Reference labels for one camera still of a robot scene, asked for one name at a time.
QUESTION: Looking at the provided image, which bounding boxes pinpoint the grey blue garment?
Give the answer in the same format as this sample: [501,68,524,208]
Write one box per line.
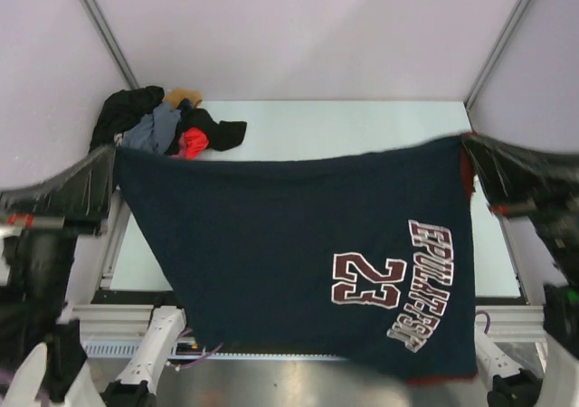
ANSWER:
[120,102,181,155]

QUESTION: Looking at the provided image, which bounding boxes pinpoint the red garment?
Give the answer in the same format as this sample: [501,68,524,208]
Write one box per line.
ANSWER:
[179,128,209,160]

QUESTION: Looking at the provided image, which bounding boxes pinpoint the aluminium frame rail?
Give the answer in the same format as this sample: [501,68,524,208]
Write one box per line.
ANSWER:
[71,305,153,341]

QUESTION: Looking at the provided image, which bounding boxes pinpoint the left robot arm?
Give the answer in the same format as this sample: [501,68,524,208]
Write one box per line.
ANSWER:
[1,147,200,406]

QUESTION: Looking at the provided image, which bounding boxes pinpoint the white slotted cable duct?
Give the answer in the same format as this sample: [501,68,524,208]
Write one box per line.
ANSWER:
[82,339,341,362]

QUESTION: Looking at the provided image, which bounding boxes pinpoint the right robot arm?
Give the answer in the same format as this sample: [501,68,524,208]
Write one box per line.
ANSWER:
[463,133,578,406]

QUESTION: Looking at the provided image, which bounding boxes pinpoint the navy maroon garment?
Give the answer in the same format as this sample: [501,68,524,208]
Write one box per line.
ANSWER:
[114,136,477,382]

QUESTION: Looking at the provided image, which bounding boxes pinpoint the tan garment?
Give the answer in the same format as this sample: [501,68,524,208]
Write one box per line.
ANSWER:
[163,88,203,109]

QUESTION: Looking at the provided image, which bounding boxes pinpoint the black garment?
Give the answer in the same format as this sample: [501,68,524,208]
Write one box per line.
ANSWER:
[89,85,247,157]

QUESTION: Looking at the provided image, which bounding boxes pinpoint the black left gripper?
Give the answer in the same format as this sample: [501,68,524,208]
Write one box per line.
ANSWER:
[0,137,119,314]

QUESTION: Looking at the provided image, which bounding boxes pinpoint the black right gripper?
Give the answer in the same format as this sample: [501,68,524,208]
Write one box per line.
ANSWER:
[459,125,579,278]

